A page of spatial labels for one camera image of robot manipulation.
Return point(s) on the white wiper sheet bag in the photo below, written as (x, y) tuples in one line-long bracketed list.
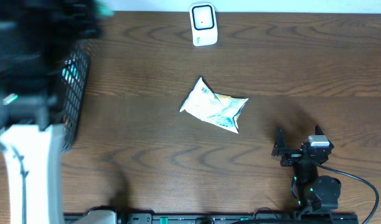
[(214, 108)]

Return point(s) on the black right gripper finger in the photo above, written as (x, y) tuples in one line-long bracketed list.
[(318, 130), (279, 147)]

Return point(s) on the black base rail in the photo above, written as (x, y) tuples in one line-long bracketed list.
[(147, 218)]

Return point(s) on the dark grey mesh basket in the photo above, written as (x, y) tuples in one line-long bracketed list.
[(74, 78)]

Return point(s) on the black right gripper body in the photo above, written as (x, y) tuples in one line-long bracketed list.
[(292, 157)]

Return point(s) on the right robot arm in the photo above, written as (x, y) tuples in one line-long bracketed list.
[(315, 193)]

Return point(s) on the white barcode scanner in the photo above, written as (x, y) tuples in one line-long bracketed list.
[(203, 24)]

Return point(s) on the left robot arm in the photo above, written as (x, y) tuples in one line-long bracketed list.
[(44, 69)]

